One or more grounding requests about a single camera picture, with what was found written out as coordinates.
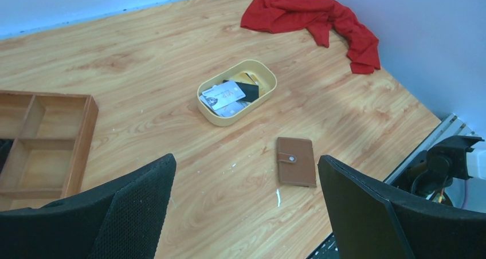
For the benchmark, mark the wooden compartment tray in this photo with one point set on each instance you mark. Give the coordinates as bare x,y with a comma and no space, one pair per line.
48,137

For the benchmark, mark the brown leather card holder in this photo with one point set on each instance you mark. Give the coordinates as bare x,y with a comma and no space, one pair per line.
295,162

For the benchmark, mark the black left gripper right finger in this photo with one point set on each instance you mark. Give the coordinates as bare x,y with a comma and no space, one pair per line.
371,219

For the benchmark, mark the red cloth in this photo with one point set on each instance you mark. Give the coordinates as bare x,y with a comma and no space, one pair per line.
319,17

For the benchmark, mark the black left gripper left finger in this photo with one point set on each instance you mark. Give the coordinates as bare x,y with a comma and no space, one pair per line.
122,218

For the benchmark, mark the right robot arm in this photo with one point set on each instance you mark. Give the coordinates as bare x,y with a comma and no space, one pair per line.
460,157

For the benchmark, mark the beige oval tray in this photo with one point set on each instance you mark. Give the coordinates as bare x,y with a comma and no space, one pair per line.
265,76

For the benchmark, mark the gold card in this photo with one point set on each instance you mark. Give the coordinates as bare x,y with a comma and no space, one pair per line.
248,78

